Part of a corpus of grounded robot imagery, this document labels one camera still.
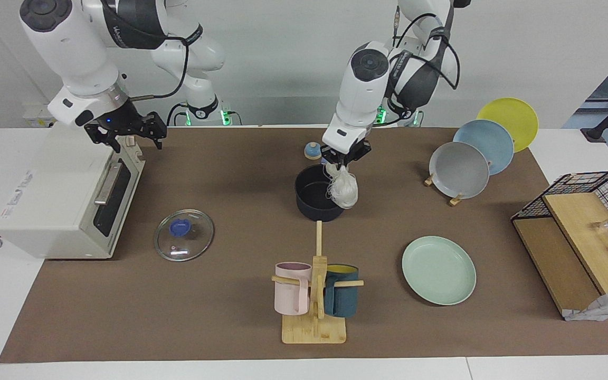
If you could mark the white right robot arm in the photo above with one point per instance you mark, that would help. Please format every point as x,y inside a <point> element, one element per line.
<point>72,47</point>

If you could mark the mint green plate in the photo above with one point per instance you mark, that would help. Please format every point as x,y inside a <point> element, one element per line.
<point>438,270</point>

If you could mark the grey plate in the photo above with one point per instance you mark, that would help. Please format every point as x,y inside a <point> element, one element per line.
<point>459,170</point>

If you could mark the glass lid with blue knob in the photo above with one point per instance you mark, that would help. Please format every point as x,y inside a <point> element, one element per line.
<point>180,228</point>

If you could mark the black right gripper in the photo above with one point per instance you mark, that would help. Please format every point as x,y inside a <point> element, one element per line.
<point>122,120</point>

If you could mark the light blue plate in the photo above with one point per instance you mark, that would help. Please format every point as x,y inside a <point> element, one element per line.
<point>494,145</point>

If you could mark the brown table mat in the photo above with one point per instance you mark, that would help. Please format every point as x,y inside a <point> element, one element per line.
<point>203,295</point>

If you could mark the wooden mug tree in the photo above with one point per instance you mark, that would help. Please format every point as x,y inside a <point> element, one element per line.
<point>314,330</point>

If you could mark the wooden plate rack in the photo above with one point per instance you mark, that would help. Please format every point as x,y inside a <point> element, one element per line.
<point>456,200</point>

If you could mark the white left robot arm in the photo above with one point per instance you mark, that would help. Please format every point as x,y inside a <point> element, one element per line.
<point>367,84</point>

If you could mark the yellow plate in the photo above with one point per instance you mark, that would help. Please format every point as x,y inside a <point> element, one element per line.
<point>515,119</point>

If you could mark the pink mug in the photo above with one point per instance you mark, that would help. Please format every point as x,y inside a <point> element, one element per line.
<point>288,295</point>

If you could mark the small blue kitchen timer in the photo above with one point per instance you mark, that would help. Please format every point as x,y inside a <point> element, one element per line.
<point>313,152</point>

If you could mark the dark teal mug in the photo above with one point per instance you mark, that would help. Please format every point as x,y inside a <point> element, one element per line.
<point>342,301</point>

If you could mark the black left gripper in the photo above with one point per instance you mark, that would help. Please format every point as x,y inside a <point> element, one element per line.
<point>349,153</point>

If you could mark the cream toaster oven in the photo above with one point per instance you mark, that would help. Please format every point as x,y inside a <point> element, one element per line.
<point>56,184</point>

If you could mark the light wooden shelf board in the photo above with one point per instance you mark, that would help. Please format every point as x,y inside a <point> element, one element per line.
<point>583,232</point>

